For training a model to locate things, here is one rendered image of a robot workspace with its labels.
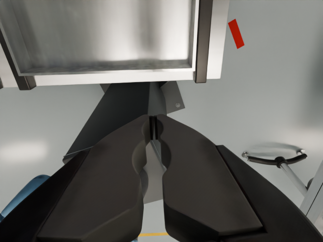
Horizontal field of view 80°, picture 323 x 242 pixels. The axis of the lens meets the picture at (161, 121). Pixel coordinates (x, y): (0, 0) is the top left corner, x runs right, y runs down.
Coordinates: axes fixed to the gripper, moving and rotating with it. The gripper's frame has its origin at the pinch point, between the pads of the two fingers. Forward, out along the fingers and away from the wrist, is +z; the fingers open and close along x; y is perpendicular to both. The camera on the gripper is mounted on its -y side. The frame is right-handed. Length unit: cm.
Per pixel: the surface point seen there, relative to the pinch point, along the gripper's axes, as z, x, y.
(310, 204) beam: 61, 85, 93
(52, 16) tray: 21.3, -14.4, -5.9
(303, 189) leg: 71, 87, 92
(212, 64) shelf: 21.5, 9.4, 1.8
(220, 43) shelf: 21.5, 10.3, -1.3
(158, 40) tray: 21.3, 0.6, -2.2
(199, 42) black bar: 19.5, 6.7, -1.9
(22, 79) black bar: 19.5, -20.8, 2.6
